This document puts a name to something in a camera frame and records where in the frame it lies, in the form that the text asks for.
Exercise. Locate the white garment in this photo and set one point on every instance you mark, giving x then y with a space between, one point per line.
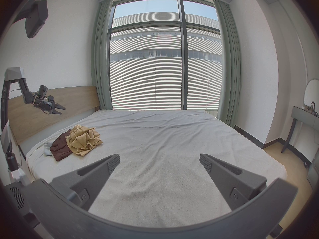
47 149

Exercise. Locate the grey-green curtain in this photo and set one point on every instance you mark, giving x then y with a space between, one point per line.
229 71
102 58

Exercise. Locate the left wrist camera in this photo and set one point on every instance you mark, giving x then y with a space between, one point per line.
50 98

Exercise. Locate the brown shorts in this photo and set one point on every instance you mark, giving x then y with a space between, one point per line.
59 148

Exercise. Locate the bed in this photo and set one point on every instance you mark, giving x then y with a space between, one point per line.
162 138

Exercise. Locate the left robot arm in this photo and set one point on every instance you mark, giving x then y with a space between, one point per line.
25 88

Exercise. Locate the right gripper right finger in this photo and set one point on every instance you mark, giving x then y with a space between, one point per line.
224 175

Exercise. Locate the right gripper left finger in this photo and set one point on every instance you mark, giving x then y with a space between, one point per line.
94 175

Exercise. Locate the round mirror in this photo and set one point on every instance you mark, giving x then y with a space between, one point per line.
313 91

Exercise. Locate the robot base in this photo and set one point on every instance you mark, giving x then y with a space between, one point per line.
15 198

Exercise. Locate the grey dressing table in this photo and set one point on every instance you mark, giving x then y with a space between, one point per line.
302 114

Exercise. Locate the tan shorts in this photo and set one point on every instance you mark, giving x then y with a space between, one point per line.
84 139

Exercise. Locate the window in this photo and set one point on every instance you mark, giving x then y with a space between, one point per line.
184 58

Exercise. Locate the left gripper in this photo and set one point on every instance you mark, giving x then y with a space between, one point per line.
46 106

